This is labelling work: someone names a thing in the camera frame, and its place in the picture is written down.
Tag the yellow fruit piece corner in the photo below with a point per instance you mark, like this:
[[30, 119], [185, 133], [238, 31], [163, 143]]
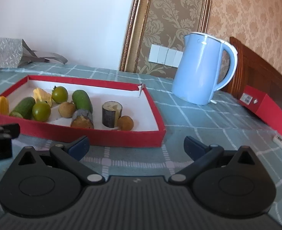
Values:
[[4, 106]]

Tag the brown longan outside tray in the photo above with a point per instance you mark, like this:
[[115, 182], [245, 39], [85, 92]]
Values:
[[67, 109]]

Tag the green cucumber half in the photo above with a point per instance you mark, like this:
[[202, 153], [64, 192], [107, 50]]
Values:
[[24, 108], [82, 101]]

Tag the grey patterned gift bag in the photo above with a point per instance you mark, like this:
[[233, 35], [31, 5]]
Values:
[[16, 53]]

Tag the upright dark sugarcane piece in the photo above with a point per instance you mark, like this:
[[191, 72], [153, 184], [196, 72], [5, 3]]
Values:
[[111, 112]]

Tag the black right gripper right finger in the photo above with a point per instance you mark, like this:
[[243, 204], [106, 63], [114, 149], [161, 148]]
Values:
[[204, 158]]

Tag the red shallow cardboard tray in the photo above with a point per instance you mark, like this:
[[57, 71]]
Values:
[[148, 130]]

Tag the brown longan in tray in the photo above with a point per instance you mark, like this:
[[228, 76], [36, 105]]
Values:
[[125, 123]]

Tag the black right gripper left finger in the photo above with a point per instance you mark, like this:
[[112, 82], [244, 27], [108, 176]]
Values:
[[69, 156]]

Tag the light blue electric kettle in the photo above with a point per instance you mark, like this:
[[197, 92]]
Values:
[[196, 78]]

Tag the white wall switch panel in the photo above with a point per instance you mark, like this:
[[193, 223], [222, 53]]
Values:
[[165, 56]]

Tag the red rectangular box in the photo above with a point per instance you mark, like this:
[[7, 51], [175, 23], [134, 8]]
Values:
[[262, 105]]

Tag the green tomato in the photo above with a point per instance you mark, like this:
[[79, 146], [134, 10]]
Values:
[[59, 94], [41, 111]]

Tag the gold ornate picture frame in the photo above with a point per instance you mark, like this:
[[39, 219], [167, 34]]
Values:
[[163, 23]]

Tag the green tomato in tray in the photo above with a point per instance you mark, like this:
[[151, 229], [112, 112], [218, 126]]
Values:
[[41, 111]]

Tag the lying dark sugarcane piece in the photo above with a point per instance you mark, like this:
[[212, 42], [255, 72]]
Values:
[[82, 119]]

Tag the yellow fruit wedge centre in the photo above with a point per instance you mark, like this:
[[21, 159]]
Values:
[[41, 95]]

